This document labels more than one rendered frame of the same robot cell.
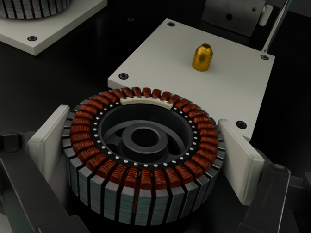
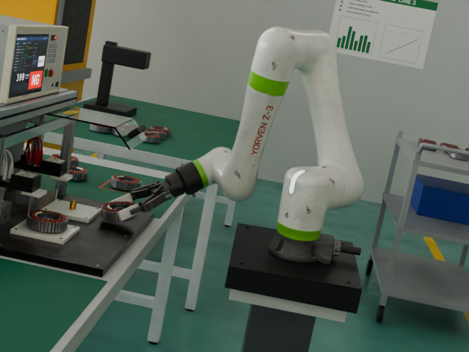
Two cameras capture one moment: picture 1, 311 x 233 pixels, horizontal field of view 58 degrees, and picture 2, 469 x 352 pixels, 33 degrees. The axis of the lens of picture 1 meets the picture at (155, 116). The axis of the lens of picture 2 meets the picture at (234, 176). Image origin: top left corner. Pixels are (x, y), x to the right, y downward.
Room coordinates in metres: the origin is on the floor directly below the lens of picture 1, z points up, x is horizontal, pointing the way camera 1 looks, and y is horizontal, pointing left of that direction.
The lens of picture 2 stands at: (0.37, 2.36, 1.45)
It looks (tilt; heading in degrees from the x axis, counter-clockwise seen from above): 11 degrees down; 256
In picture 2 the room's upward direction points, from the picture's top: 11 degrees clockwise
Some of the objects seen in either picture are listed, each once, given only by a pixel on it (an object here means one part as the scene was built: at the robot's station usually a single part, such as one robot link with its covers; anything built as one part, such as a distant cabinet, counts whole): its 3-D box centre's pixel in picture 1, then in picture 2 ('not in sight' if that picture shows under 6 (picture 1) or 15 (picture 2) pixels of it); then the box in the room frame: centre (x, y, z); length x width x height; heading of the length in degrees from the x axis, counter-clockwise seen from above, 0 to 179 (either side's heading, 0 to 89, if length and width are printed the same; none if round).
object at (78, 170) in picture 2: not in sight; (72, 172); (0.26, -0.59, 0.77); 0.11 x 0.11 x 0.04
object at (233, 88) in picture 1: (199, 70); (72, 210); (0.26, -0.04, 0.78); 0.15 x 0.15 x 0.01; 72
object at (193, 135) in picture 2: not in sight; (143, 184); (-0.23, -2.25, 0.38); 1.85 x 1.10 x 0.75; 72
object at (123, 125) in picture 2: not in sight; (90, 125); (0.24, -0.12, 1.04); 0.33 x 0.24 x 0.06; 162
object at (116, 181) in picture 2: not in sight; (125, 183); (0.06, -0.54, 0.77); 0.11 x 0.11 x 0.04
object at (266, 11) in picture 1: (264, 16); not in sight; (0.38, -0.12, 0.80); 0.01 x 0.01 x 0.03; 72
